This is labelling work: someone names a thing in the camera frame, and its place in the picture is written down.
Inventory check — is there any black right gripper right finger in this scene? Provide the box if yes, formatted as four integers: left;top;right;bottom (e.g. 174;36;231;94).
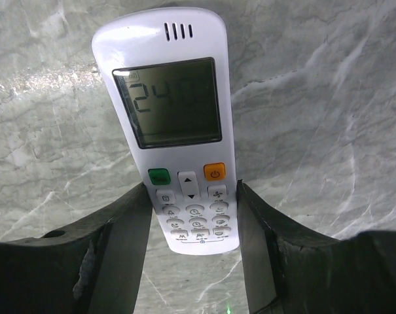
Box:
237;182;396;313

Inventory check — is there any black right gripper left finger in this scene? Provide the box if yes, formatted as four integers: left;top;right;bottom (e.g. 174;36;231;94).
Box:
0;184;152;313

